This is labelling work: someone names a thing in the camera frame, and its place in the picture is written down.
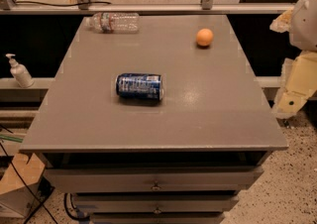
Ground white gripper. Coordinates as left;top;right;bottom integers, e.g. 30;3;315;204
269;0;317;119

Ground blue pepsi can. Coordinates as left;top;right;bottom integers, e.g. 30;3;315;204
115;73;163;101

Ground grey drawer cabinet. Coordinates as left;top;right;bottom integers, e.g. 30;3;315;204
19;14;289;224

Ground clear plastic water bottle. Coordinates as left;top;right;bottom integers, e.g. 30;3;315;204
85;12;140;34

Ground middle grey drawer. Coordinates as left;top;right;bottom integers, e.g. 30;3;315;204
73;194;238;214

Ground grey drawer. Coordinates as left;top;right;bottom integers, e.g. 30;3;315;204
73;194;238;214
45;167;264;193
91;213;225;224

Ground bottom grey drawer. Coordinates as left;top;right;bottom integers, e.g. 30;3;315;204
91;213;225;224

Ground top grey drawer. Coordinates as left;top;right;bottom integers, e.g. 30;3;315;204
45;167;264;193

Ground white pump dispenser bottle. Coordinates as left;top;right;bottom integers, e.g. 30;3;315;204
6;54;34;88

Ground cardboard box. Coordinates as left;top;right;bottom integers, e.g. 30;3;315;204
0;154;45;218

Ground black cable on shelf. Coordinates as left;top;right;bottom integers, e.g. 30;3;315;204
14;0;112;7

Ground black floor cable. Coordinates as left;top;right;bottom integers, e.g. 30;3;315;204
0;142;59;224

